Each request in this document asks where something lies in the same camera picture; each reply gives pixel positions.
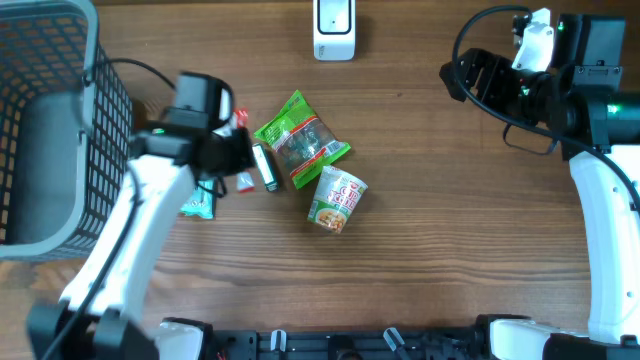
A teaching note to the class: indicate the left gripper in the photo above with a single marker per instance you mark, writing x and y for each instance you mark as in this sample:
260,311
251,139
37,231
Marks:
245,158

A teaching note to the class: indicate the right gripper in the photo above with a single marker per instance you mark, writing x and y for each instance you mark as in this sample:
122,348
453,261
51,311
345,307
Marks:
494,71

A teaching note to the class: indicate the red snack bar wrapper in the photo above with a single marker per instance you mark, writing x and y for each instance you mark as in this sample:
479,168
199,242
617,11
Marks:
244,180

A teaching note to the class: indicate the teal snack packet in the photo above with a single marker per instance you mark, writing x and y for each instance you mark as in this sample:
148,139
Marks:
201,203

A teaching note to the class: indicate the green haribo candy bag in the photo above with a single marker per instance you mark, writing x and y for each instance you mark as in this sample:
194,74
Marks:
302,140

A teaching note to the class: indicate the cup noodles container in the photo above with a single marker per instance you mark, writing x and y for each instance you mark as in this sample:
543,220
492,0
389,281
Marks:
336,196

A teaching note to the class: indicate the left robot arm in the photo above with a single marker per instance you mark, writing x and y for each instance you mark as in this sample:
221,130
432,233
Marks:
98,313

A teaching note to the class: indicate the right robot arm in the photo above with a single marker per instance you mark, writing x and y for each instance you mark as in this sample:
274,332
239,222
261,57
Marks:
564,84

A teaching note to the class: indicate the white barcode scanner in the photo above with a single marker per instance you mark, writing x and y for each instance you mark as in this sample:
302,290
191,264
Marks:
334,30

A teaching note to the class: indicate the grey plastic shopping basket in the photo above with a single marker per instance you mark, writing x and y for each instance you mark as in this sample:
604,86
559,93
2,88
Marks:
66,119

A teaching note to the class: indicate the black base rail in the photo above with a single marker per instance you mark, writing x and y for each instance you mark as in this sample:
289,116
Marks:
393,343

